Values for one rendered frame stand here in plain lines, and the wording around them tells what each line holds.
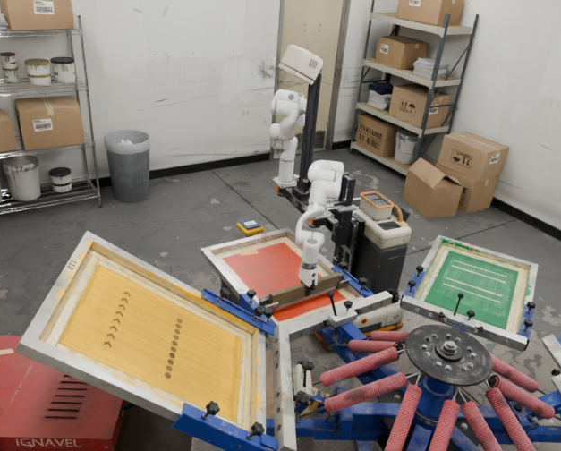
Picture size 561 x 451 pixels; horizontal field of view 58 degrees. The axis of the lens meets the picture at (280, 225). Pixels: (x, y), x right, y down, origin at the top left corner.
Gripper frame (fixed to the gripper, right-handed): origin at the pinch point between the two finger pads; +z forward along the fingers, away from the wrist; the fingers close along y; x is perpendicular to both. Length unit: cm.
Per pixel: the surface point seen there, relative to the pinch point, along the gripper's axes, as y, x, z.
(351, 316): -31.5, -2.5, -5.9
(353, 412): -71, 27, 0
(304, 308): -5.2, 3.5, 6.1
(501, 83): 183, -380, -34
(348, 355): -38.3, 1.6, 10.0
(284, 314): -4.7, 15.2, 6.1
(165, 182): 355, -57, 100
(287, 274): 23.1, -4.6, 5.9
